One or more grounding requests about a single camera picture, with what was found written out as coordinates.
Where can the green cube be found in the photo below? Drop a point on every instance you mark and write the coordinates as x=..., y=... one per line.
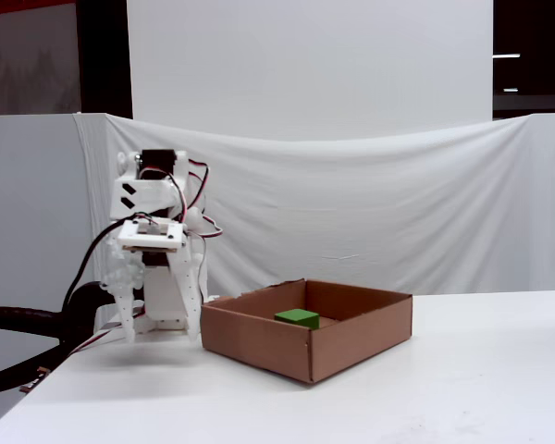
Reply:
x=296, y=316

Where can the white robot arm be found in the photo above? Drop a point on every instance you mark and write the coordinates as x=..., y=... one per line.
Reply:
x=162, y=296

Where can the grey partition panel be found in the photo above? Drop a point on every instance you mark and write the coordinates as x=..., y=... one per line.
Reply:
x=28, y=208

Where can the white backdrop board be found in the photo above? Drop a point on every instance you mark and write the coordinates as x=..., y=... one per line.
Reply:
x=305, y=69

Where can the white cloth backdrop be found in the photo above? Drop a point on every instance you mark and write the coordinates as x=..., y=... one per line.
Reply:
x=351, y=208

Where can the brown cardboard box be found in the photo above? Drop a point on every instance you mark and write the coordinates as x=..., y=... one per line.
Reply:
x=259, y=333

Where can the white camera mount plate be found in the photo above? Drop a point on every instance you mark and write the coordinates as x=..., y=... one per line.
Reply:
x=129, y=238

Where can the brown cabinet door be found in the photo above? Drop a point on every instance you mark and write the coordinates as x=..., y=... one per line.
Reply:
x=28, y=60

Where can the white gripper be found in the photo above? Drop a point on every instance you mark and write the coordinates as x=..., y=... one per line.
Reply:
x=163, y=296

